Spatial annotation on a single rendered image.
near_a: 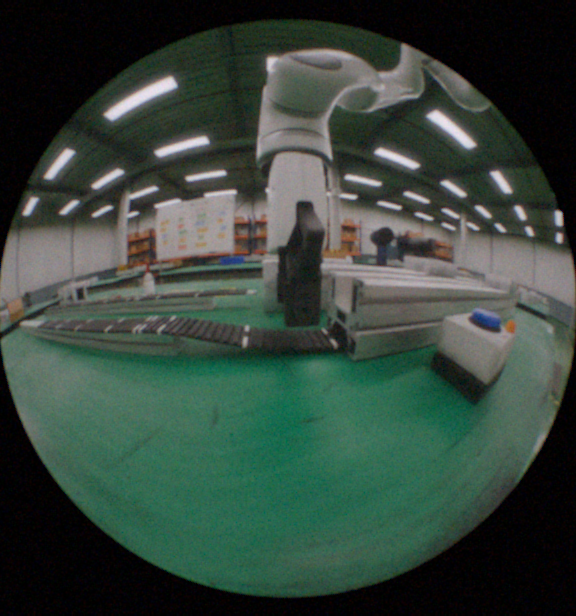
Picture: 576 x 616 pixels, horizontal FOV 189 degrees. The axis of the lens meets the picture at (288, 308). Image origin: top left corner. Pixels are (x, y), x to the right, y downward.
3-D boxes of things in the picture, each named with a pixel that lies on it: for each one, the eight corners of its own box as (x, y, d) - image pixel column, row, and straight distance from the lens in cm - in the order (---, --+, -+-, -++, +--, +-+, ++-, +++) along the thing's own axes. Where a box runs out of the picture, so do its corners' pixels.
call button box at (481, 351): (475, 406, 20) (504, 343, 18) (419, 360, 24) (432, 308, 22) (498, 380, 28) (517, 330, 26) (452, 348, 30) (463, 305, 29)
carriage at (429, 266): (428, 284, 53) (430, 258, 53) (402, 278, 61) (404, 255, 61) (455, 286, 67) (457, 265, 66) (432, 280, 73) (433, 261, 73)
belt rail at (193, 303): (45, 316, 114) (43, 310, 113) (49, 314, 115) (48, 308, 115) (211, 310, 40) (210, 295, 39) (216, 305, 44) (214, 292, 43)
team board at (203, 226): (157, 314, 364) (152, 206, 369) (169, 307, 404) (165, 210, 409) (234, 312, 305) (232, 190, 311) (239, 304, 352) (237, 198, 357)
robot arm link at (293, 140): (257, 163, 28) (257, 181, 27) (257, 127, 21) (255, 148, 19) (318, 167, 29) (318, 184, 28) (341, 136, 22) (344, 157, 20)
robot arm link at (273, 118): (344, 132, 22) (318, 165, 29) (331, 75, 32) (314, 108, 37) (258, 122, 20) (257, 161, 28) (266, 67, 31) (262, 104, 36)
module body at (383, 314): (355, 362, 21) (365, 281, 18) (326, 327, 29) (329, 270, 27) (513, 315, 91) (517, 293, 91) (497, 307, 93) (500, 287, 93)
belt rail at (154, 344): (21, 330, 109) (19, 323, 109) (26, 327, 110) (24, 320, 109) (175, 356, 24) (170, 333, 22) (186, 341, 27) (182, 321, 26)
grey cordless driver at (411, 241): (426, 293, 77) (430, 236, 77) (389, 284, 88) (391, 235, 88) (434, 293, 84) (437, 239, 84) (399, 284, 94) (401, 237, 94)
